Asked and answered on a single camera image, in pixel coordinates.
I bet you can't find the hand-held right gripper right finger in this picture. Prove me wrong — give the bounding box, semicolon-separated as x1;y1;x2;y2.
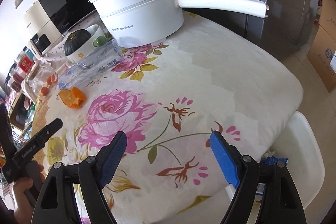
209;131;307;224

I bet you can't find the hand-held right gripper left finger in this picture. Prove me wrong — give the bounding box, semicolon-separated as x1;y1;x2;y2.
31;131;128;224

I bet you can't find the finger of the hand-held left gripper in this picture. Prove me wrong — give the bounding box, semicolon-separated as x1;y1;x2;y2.
26;119;64;147
0;103;17;161

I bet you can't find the white plastic bin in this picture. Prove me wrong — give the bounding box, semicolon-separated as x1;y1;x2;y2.
226;111;325;224

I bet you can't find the person's left hand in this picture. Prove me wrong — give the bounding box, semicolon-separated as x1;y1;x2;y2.
10;163;47;217

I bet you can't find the wooden rack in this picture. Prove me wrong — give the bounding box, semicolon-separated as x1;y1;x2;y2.
5;67;34;119

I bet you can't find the orange peel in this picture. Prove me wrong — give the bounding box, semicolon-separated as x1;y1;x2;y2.
59;86;87;109

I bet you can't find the glass jar with wooden lid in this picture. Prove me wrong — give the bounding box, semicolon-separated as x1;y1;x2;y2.
25;63;58;102

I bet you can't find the red label jar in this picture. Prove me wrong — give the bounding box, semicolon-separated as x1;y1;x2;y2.
18;53;35;75

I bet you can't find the white bowl with flower print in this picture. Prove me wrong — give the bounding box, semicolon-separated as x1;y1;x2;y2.
65;39;101;67

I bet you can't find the floral tablecloth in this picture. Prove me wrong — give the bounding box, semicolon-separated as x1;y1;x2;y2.
25;10;304;224

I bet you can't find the clear plastic bottle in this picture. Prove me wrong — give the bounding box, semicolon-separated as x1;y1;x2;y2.
58;39;123;90

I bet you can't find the cream air fryer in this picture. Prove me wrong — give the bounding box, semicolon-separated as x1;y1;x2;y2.
25;2;65;57

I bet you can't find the plain white bowl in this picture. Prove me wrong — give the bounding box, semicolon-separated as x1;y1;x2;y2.
86;25;108;49

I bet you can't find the cardboard box with white label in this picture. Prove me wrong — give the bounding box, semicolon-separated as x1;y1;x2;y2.
307;22;336;93

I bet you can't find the white electric pot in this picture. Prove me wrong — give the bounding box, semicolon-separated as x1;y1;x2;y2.
89;0;270;47

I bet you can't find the black wire basket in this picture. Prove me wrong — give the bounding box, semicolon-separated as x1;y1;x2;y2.
10;119;35;151

